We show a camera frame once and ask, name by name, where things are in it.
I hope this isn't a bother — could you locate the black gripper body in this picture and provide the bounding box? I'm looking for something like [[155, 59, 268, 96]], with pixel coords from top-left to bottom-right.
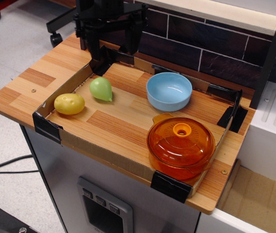
[[73, 0, 148, 39]]

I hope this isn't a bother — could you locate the black vertical post right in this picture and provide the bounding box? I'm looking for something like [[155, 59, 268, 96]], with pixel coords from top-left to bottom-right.
[[249, 31, 276, 109]]

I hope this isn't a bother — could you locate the cardboard fence with black tape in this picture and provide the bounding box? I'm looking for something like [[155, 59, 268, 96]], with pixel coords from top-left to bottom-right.
[[29, 45, 254, 213]]

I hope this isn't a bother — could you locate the orange transparent lidded pot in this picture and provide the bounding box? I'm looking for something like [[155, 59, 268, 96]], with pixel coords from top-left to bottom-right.
[[146, 113, 215, 181]]

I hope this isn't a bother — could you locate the black office chair base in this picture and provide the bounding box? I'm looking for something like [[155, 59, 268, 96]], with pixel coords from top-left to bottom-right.
[[46, 7, 77, 47]]

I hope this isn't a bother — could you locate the black floor cable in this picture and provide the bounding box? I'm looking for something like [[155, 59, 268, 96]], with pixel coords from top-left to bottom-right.
[[0, 154, 39, 174]]

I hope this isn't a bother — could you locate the green toy pear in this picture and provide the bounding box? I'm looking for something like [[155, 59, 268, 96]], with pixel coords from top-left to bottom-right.
[[89, 77, 113, 102]]

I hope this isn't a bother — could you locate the grey toy oven panel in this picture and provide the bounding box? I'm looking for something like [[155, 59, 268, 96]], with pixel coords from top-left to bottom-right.
[[77, 177, 134, 233]]

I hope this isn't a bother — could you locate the black vertical post left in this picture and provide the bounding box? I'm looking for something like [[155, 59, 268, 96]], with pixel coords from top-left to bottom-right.
[[74, 0, 95, 50]]

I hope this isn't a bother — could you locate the light blue bowl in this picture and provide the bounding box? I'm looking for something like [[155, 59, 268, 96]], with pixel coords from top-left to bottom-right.
[[146, 72, 193, 112]]

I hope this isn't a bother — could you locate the white toy sink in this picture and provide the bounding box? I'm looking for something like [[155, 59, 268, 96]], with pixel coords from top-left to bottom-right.
[[196, 82, 276, 233]]

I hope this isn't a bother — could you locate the yellow toy potato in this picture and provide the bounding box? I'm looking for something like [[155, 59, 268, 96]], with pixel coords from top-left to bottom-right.
[[54, 93, 85, 115]]

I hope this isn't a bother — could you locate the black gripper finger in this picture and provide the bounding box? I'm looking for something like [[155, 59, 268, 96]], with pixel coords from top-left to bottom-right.
[[125, 14, 143, 54], [86, 29, 101, 61]]

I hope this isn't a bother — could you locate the black vertical post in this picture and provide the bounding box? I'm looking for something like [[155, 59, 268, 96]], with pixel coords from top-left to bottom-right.
[[74, 0, 95, 50], [249, 31, 276, 109]]

